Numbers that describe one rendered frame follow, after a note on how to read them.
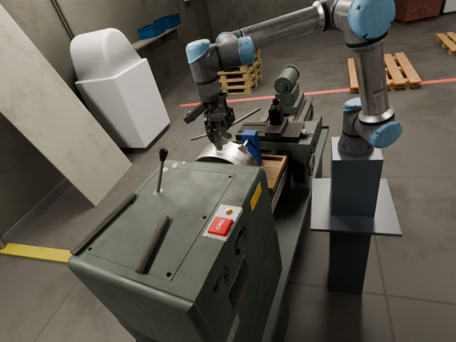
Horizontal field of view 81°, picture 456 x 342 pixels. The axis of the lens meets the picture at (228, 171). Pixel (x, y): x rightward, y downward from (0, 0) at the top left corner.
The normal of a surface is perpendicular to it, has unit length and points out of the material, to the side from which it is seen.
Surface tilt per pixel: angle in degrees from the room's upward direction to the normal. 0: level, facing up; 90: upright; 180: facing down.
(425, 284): 0
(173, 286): 0
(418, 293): 0
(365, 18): 83
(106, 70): 80
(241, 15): 90
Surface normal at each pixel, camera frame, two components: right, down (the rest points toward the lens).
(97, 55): -0.34, 0.45
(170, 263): -0.21, -0.79
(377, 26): 0.11, 0.46
